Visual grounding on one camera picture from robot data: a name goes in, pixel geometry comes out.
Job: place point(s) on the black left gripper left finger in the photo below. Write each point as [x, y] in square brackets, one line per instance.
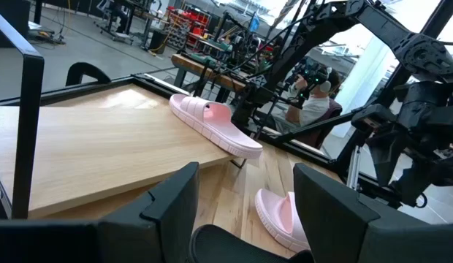
[65, 241]

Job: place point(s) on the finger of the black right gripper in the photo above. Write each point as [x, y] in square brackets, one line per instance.
[413, 186]
[385, 153]

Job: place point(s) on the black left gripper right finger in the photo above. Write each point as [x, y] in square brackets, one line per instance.
[358, 237]

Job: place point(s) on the pink rubber slide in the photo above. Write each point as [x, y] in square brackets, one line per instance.
[277, 215]
[230, 140]

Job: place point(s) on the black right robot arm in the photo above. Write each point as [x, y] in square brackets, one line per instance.
[387, 29]

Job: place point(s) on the dark maroon chair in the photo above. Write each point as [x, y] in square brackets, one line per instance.
[330, 120]

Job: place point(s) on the person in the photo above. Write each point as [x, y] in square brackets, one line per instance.
[314, 109]

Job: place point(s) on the white headphones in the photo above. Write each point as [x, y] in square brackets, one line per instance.
[325, 85]

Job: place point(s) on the blue screen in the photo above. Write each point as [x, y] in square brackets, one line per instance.
[254, 22]

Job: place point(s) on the wooden workbench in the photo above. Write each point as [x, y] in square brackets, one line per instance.
[197, 65]

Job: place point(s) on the black waste bin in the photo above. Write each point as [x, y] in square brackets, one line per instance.
[159, 42]

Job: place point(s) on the red parts shelving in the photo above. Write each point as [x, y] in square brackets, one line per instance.
[197, 18]

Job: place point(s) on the black floor box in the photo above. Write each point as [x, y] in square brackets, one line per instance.
[9, 5]

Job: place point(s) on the black metal table frame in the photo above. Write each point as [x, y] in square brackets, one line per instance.
[321, 160]

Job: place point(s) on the wooden shelf with black frame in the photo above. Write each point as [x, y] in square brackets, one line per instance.
[102, 146]

